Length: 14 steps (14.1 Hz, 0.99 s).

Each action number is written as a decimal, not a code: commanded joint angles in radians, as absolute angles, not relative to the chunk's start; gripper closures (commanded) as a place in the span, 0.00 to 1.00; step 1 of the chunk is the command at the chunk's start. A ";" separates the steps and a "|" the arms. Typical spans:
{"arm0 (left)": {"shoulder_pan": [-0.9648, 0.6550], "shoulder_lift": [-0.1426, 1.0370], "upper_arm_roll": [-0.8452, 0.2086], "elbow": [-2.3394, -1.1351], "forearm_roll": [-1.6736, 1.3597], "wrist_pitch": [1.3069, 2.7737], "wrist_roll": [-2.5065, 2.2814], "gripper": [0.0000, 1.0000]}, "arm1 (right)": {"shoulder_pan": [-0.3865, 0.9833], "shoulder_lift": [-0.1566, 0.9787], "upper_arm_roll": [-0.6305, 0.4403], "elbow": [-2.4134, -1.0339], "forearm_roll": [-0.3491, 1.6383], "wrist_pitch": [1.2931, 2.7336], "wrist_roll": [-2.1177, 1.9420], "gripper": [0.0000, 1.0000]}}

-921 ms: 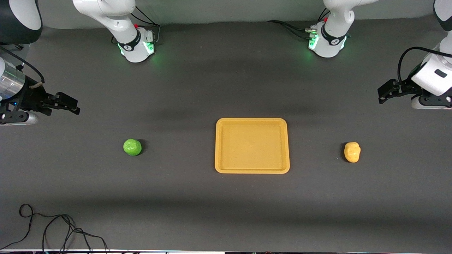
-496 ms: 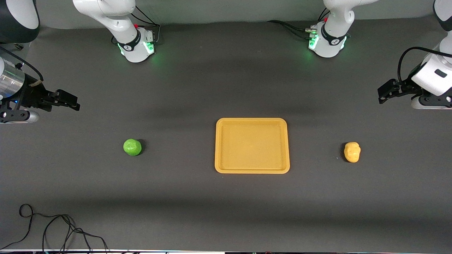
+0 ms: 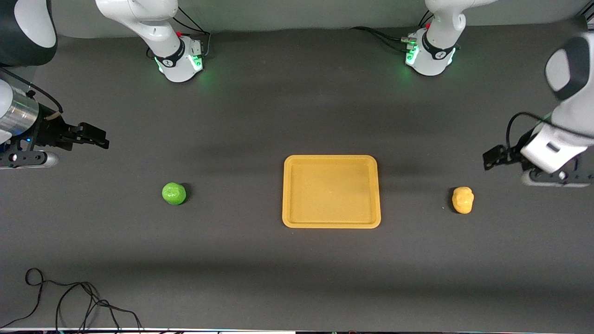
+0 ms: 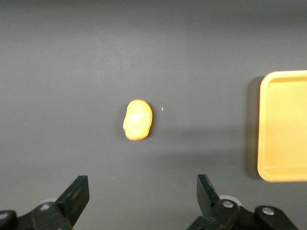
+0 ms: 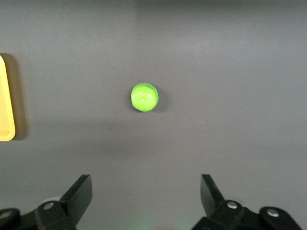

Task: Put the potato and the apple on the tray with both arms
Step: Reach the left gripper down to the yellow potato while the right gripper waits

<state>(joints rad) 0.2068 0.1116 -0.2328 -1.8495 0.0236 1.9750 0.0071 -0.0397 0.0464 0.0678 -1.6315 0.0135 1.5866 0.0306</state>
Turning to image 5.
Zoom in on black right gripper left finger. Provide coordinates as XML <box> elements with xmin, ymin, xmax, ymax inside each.
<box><xmin>0</xmin><ymin>174</ymin><xmax>93</xmax><ymax>230</ymax></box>

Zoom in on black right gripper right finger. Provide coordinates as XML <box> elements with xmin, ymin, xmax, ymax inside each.
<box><xmin>191</xmin><ymin>174</ymin><xmax>303</xmax><ymax>230</ymax></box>

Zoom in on yellow plastic tray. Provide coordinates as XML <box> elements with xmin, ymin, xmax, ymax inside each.
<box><xmin>0</xmin><ymin>53</ymin><xmax>16</xmax><ymax>142</ymax></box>

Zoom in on green apple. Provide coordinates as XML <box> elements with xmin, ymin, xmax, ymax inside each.
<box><xmin>130</xmin><ymin>82</ymin><xmax>160</xmax><ymax>113</ymax></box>

